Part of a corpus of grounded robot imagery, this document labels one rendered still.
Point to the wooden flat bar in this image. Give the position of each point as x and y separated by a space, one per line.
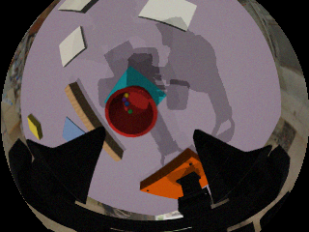
91 121

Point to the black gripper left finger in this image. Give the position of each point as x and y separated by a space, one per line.
72 163

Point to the yellow flat block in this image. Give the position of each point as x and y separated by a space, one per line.
35 126

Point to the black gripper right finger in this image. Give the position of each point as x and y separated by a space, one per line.
224 165

